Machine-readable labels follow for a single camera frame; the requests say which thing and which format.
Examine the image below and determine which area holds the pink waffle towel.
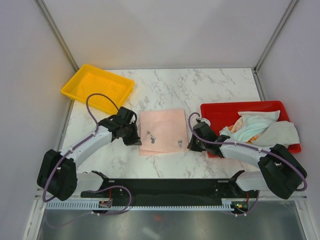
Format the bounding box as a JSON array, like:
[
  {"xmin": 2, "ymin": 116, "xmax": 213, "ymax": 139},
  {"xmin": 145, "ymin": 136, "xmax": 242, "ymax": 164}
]
[{"xmin": 139, "ymin": 108, "xmax": 188, "ymax": 156}]

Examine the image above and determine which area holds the red plastic tray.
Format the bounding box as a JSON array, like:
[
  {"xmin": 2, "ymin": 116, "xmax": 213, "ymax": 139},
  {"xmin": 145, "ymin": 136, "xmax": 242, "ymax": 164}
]
[{"xmin": 200, "ymin": 100, "xmax": 301, "ymax": 153}]

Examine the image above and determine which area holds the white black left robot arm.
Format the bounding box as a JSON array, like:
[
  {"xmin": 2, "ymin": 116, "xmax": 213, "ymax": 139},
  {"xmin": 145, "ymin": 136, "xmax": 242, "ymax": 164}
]
[{"xmin": 36, "ymin": 107, "xmax": 142, "ymax": 201}]

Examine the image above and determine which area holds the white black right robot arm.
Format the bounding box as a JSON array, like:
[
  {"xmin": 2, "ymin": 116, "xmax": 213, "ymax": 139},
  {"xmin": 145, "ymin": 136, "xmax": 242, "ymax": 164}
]
[{"xmin": 187, "ymin": 121, "xmax": 308, "ymax": 200}]

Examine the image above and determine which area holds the grey terry towel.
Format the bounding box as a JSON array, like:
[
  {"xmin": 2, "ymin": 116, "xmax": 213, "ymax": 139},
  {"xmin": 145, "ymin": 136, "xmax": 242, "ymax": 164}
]
[{"xmin": 251, "ymin": 121, "xmax": 300, "ymax": 147}]

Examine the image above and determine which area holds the orange patterned towel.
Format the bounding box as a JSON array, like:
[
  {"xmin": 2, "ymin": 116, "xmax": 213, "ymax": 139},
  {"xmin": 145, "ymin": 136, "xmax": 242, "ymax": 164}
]
[{"xmin": 227, "ymin": 116, "xmax": 267, "ymax": 143}]

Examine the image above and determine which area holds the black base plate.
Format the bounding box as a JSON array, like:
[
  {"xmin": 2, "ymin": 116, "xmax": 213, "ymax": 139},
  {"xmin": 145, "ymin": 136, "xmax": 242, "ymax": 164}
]
[{"xmin": 80, "ymin": 170, "xmax": 261, "ymax": 207}]

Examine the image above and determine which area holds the yellow plastic tray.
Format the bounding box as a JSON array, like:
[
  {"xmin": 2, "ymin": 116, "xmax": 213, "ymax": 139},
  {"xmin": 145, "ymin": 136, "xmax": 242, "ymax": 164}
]
[{"xmin": 61, "ymin": 64, "xmax": 135, "ymax": 115}]

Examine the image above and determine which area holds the white slotted cable duct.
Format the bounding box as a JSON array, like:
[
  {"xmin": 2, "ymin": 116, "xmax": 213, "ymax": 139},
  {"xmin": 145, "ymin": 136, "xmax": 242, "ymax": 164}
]
[{"xmin": 45, "ymin": 199, "xmax": 235, "ymax": 211}]

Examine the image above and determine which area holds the aluminium frame post right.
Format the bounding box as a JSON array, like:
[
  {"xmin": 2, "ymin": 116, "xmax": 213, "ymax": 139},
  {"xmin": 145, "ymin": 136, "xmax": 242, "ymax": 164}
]
[{"xmin": 252, "ymin": 0, "xmax": 300, "ymax": 75}]

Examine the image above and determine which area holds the aluminium frame post left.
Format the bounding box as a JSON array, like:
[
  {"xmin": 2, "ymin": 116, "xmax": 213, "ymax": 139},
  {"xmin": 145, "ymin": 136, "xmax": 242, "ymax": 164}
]
[{"xmin": 34, "ymin": 0, "xmax": 80, "ymax": 72}]

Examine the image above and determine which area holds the aluminium frame post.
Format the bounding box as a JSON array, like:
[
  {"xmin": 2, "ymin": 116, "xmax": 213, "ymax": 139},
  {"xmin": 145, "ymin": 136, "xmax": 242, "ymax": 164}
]
[
  {"xmin": 252, "ymin": 0, "xmax": 300, "ymax": 75},
  {"xmin": 34, "ymin": 0, "xmax": 80, "ymax": 72}
]

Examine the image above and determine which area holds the light blue white towel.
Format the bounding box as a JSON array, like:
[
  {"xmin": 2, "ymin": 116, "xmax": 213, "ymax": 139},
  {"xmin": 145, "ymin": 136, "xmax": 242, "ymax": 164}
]
[{"xmin": 219, "ymin": 110, "xmax": 281, "ymax": 143}]

